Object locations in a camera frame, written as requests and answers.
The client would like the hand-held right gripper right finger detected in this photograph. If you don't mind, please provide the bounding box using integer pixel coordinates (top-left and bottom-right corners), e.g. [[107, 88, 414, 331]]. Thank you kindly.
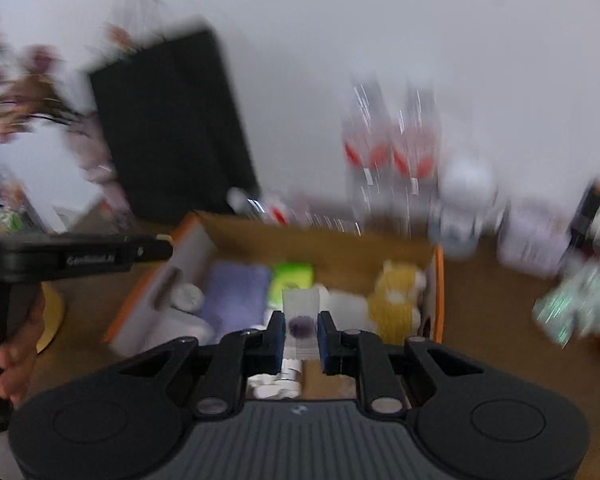
[[317, 311, 485, 418]]

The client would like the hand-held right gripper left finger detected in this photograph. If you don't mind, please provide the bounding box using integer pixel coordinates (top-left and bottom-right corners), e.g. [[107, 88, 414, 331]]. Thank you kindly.
[[117, 310, 287, 418]]

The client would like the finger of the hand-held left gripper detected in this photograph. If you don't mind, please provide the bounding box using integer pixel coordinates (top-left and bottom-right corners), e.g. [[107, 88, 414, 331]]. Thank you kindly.
[[127, 236, 174, 268]]

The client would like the cardboard box with orange edge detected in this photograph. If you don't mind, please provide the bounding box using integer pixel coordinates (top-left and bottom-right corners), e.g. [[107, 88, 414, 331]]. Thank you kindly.
[[102, 211, 446, 401]]

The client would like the person's left hand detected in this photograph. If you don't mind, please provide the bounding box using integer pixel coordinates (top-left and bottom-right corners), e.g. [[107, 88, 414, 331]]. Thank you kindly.
[[0, 290, 47, 406]]

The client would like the white ridged plastic item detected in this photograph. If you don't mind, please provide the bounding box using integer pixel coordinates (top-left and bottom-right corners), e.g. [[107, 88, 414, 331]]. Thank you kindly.
[[247, 355, 303, 401]]

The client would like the yellow round mat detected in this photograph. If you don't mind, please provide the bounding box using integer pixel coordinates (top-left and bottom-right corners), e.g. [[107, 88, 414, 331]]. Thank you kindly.
[[35, 285, 66, 356]]

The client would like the green packet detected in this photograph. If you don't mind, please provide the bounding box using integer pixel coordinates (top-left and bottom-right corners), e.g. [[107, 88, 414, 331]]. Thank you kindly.
[[267, 261, 316, 311]]

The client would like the colourful shelf clutter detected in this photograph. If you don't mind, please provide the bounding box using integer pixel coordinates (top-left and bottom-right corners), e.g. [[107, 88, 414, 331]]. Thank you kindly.
[[0, 180, 31, 233]]

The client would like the purple knitted pouch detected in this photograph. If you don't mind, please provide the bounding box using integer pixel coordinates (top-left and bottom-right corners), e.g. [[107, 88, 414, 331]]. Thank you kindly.
[[195, 261, 273, 336]]

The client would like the white and yellow alpaca plush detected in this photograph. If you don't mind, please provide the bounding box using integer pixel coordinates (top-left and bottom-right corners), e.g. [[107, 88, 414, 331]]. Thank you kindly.
[[320, 259, 428, 346]]

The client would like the black paper bag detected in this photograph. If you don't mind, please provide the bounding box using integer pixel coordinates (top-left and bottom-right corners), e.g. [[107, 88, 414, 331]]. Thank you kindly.
[[87, 22, 261, 226]]

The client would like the clear water bottle red label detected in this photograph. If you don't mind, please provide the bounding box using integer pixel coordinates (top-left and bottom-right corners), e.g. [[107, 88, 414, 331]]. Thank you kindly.
[[342, 80, 396, 231], [392, 85, 441, 233], [227, 187, 361, 233]]

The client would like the artificial flower branch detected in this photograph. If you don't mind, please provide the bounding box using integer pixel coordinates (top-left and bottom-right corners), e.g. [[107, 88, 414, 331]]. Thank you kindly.
[[0, 15, 131, 221]]

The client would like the white robot figure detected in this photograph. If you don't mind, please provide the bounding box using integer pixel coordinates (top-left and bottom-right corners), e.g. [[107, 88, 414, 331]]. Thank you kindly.
[[427, 157, 501, 258]]

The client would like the lavender tin box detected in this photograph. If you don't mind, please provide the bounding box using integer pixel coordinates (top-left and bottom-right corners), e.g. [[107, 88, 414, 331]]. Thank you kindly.
[[497, 200, 576, 276]]

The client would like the black flashlight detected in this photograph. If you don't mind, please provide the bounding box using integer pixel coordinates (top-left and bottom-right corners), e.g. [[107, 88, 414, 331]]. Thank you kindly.
[[570, 177, 600, 256]]

